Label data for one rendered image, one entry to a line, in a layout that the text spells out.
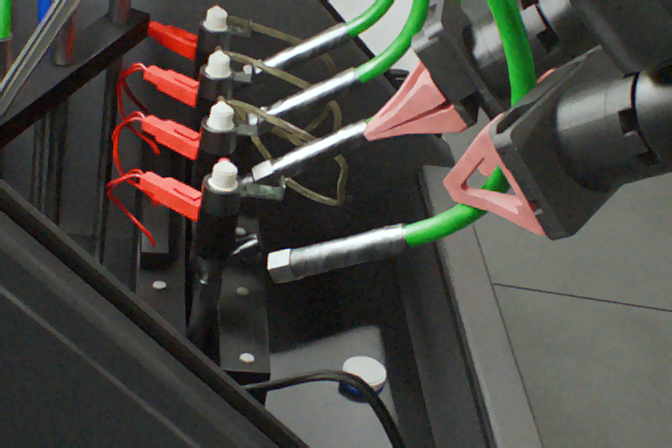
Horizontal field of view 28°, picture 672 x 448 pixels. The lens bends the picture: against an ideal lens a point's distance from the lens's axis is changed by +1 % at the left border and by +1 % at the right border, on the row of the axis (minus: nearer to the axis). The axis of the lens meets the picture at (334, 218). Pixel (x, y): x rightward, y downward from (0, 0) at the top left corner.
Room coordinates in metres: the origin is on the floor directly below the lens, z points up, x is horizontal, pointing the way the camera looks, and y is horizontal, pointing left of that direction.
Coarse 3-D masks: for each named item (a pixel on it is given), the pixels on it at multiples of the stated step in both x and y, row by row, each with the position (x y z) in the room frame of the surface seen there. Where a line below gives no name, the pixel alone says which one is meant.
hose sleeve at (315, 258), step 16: (400, 224) 0.67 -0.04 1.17; (336, 240) 0.67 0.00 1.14; (352, 240) 0.67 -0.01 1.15; (368, 240) 0.66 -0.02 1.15; (384, 240) 0.66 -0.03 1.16; (400, 240) 0.66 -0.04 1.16; (304, 256) 0.67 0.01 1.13; (320, 256) 0.66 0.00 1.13; (336, 256) 0.66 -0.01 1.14; (352, 256) 0.66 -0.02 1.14; (368, 256) 0.66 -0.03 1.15; (384, 256) 0.66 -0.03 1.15; (304, 272) 0.67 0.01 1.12; (320, 272) 0.67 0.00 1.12
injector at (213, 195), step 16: (208, 176) 0.77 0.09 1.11; (208, 192) 0.75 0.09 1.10; (224, 192) 0.75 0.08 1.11; (240, 192) 0.76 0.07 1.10; (208, 208) 0.75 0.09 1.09; (224, 208) 0.75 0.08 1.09; (208, 224) 0.75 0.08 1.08; (224, 224) 0.75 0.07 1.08; (208, 240) 0.75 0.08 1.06; (224, 240) 0.75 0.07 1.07; (240, 240) 0.77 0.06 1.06; (256, 240) 0.77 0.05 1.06; (208, 256) 0.75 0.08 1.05; (224, 256) 0.76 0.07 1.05; (240, 256) 0.76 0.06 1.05; (208, 272) 0.76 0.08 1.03; (208, 288) 0.76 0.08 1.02; (192, 304) 0.76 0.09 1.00; (208, 304) 0.76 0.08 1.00; (192, 320) 0.76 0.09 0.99; (208, 320) 0.76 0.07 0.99; (192, 336) 0.76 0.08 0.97; (208, 336) 0.76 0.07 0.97; (208, 352) 0.76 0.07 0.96
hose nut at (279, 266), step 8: (296, 248) 0.68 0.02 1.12; (272, 256) 0.68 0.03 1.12; (280, 256) 0.67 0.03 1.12; (288, 256) 0.67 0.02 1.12; (272, 264) 0.67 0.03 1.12; (280, 264) 0.67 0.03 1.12; (288, 264) 0.67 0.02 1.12; (272, 272) 0.67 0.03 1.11; (280, 272) 0.67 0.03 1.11; (288, 272) 0.67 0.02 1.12; (280, 280) 0.67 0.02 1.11; (288, 280) 0.67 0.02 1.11
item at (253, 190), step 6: (246, 186) 0.77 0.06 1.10; (252, 186) 0.77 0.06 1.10; (258, 186) 0.78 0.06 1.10; (264, 186) 0.78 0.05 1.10; (270, 186) 0.78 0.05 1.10; (246, 192) 0.76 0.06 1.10; (252, 192) 0.77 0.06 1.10; (258, 192) 0.77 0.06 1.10; (264, 192) 0.77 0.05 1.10; (270, 192) 0.77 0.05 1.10; (276, 192) 0.77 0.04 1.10; (258, 198) 0.76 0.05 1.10; (264, 198) 0.77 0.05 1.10; (270, 198) 0.77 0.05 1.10; (276, 198) 0.77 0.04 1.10
